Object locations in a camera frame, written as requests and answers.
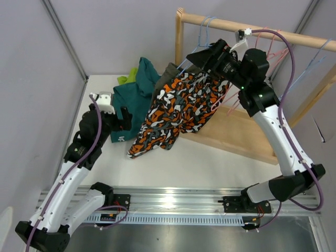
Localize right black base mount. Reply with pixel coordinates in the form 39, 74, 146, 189
217, 196, 272, 214

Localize lime green shorts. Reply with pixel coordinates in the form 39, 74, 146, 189
117, 67, 138, 85

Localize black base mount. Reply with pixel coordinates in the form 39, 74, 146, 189
112, 194, 131, 210
217, 196, 272, 214

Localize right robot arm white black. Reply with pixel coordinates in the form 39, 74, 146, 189
186, 39, 326, 212

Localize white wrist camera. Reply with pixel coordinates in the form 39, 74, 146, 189
229, 28, 252, 53
90, 92, 116, 114

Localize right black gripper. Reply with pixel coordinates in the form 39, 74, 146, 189
186, 39, 249, 90

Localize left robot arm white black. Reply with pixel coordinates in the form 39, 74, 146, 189
15, 103, 132, 251

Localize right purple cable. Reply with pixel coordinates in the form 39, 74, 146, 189
246, 28, 325, 232

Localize purple cable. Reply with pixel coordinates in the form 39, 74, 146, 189
246, 28, 325, 232
25, 94, 103, 252

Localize slotted cable duct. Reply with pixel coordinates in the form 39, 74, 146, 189
78, 214, 244, 225

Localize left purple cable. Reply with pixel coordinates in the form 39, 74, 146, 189
25, 94, 103, 252

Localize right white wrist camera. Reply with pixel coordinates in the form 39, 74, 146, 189
229, 28, 252, 53

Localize camouflage patterned shorts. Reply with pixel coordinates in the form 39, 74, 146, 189
127, 72, 229, 159

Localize aluminium mounting rail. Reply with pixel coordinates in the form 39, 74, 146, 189
35, 186, 320, 216

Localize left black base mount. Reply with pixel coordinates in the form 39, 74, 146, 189
112, 194, 131, 210

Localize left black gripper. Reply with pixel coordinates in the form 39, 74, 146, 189
96, 106, 132, 146

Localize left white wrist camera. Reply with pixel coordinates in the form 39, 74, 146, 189
90, 92, 116, 114

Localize teal shorts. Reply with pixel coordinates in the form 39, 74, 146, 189
111, 57, 160, 143

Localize wooden clothes rack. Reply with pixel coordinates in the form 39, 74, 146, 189
175, 7, 336, 165

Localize olive grey shorts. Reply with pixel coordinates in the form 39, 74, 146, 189
151, 62, 205, 106

